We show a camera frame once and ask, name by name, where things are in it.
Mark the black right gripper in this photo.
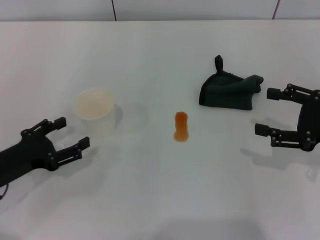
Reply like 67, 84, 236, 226
254, 83, 320, 152

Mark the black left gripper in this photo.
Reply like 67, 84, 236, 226
0, 116, 91, 188

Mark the white paper cup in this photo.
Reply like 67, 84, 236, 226
72, 86, 117, 137

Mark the dark blue rag with loop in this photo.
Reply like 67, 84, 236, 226
198, 54, 265, 111

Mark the brown water stain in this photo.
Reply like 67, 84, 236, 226
172, 111, 190, 143

